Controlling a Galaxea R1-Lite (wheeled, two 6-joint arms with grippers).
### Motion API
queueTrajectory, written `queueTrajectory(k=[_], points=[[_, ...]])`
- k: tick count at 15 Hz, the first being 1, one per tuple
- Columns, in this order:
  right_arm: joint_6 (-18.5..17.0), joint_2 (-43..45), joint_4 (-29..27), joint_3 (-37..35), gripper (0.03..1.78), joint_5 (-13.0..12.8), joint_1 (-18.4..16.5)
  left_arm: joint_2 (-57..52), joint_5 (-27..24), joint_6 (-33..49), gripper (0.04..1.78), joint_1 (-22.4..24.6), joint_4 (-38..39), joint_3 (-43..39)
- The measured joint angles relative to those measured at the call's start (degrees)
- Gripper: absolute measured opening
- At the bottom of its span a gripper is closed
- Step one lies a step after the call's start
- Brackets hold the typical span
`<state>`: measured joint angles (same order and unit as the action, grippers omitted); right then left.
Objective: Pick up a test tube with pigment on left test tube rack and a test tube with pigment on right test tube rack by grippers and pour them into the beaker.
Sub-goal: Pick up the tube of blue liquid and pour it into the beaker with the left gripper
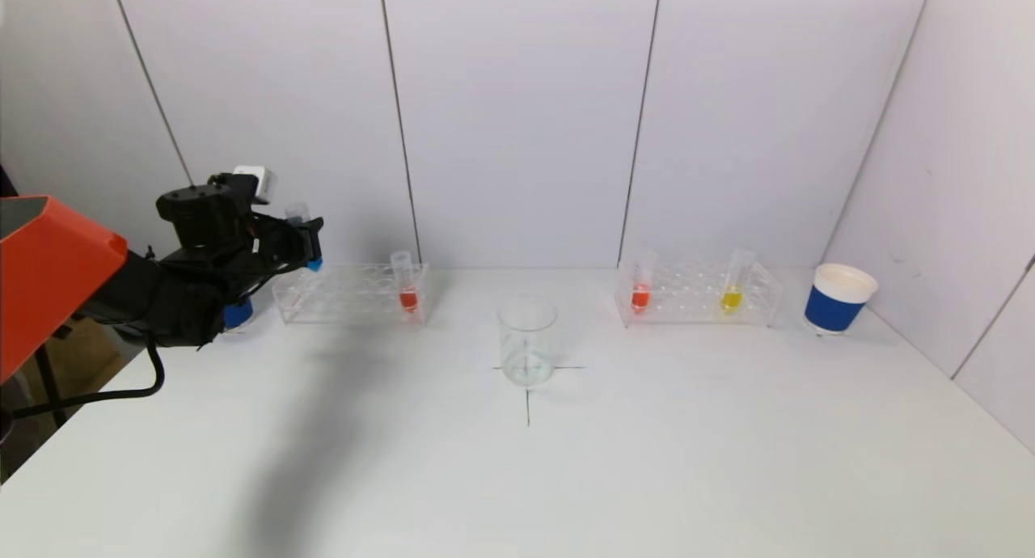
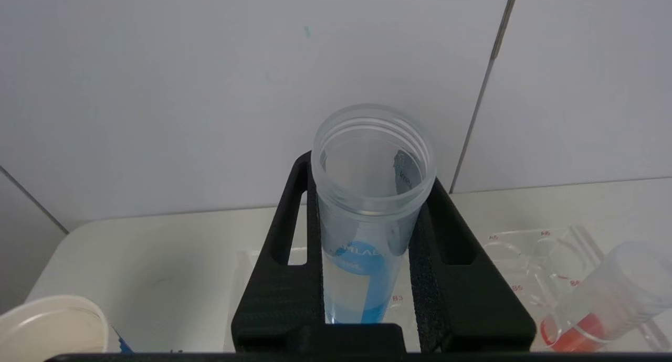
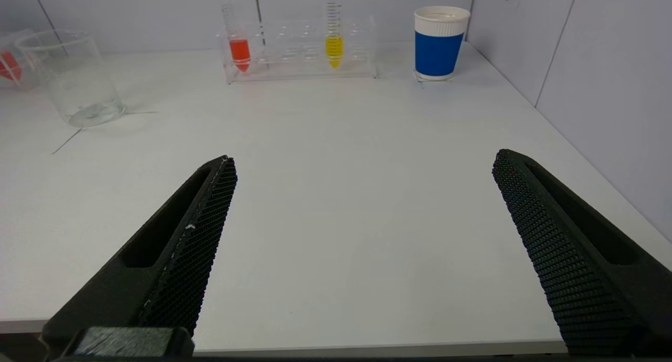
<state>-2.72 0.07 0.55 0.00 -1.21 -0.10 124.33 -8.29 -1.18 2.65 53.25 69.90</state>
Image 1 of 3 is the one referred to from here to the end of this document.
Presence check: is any test tube for blue pigment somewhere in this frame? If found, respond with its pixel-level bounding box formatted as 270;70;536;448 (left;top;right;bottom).
285;202;323;272

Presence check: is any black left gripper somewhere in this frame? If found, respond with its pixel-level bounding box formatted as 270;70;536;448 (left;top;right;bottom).
252;213;324;275

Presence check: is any clear glass beaker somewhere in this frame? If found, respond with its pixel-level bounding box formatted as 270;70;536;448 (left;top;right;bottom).
497;296;558;387

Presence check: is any test tube with yellow pigment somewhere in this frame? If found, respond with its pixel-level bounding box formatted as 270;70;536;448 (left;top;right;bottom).
719;250;754;314

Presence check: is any test tube with red pigment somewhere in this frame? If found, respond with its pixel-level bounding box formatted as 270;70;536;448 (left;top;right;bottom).
630;251;657;315
391;250;422;315

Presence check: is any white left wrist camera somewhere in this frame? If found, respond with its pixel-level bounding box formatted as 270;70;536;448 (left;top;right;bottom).
233;166;275;205

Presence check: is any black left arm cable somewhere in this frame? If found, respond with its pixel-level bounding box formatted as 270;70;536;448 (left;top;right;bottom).
12;338;166;418

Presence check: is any clear acrylic test tube rack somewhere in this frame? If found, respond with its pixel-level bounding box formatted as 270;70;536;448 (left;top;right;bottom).
615;260;782;328
273;263;429;326

